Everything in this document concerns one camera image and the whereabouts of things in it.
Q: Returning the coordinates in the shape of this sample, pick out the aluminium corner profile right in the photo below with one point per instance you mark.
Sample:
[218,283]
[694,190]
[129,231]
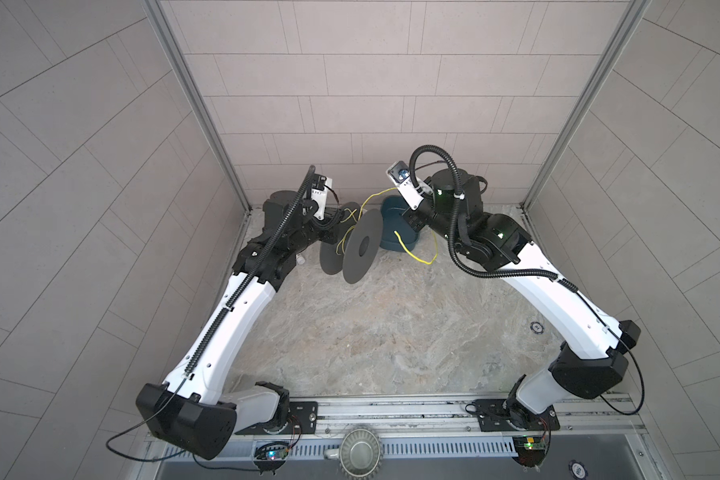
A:
[614,48]

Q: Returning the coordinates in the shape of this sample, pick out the grey perforated cable spool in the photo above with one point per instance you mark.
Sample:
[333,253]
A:
[354,245]

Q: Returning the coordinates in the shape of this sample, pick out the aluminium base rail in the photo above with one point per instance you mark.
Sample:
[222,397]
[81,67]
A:
[435,416]

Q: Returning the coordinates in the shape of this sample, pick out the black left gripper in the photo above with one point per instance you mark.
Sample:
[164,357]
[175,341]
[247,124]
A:
[328,227]

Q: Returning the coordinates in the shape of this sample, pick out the aluminium corner profile left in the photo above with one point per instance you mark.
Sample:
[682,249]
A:
[168,41]

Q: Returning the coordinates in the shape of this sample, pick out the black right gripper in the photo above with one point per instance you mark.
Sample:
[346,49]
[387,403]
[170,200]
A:
[414,220]

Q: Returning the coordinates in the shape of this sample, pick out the aluminium corner profile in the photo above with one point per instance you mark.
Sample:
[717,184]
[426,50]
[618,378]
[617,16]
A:
[168,41]
[614,48]

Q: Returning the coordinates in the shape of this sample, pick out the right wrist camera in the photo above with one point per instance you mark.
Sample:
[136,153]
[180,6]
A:
[400,176]

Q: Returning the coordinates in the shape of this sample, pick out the round grey knob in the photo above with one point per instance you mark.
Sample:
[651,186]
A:
[360,454]

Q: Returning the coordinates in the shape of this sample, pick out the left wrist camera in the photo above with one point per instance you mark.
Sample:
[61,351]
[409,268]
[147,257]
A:
[320,189]

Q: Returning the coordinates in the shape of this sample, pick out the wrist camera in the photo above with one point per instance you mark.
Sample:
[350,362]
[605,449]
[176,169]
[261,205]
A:
[400,176]
[320,189]

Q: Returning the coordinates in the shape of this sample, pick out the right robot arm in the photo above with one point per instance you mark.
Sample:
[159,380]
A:
[597,348]

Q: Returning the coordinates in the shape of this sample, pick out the teal plastic bin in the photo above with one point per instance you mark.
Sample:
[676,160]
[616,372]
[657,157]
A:
[395,227]

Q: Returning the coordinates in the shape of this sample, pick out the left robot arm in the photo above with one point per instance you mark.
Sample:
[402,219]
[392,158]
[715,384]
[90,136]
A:
[234,312]

